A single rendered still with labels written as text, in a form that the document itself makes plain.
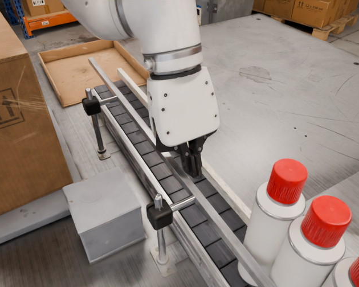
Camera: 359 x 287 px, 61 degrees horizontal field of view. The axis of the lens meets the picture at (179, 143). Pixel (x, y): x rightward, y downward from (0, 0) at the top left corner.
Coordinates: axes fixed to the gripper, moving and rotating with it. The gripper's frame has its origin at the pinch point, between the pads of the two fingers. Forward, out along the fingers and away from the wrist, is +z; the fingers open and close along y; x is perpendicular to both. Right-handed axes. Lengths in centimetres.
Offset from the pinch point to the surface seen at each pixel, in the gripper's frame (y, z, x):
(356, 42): 297, 38, 171
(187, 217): -3.7, 7.6, -2.5
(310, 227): -1.9, -4.0, -25.2
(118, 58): 11, -12, 65
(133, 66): 13, -9, 56
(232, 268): -2.6, 11.3, -12.4
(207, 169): 3.1, 2.7, 0.8
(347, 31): 317, 29, 195
